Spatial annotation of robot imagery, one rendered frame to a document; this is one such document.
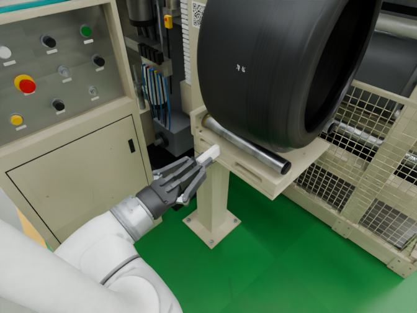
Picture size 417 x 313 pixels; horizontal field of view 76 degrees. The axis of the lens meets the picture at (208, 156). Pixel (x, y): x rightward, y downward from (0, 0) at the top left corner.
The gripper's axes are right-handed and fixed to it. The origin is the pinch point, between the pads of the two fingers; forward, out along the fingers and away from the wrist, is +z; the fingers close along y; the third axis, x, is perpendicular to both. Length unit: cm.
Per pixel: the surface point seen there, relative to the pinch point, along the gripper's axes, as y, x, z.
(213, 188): 25, 60, 19
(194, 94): 35.3, 11.4, 25.0
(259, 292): -17, 102, 7
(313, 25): -11.5, -28.2, 19.6
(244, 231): 12, 105, 28
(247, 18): 0.3, -28.5, 15.1
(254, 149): -0.8, 11.6, 17.7
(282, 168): -11.7, 12.0, 17.4
